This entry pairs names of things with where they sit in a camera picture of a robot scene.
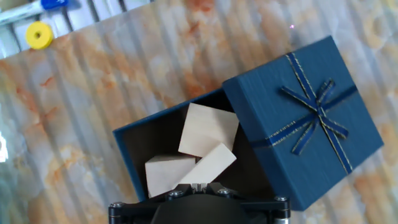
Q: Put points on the light wooden cube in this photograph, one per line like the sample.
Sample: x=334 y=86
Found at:
x=208 y=130
x=164 y=177

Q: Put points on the orange marble pattern mat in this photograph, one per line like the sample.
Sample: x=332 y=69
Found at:
x=93 y=109

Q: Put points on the long wooden block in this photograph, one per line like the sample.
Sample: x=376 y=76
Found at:
x=211 y=165

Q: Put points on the navy ribboned gift box lid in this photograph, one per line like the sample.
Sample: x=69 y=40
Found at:
x=273 y=93

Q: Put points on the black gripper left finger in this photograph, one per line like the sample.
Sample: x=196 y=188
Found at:
x=140 y=207

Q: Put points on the white marker blue cap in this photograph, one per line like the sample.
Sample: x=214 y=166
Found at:
x=18 y=12

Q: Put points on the navy gift box base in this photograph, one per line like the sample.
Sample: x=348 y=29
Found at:
x=149 y=137

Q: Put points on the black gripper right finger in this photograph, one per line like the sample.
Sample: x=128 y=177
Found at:
x=264 y=203

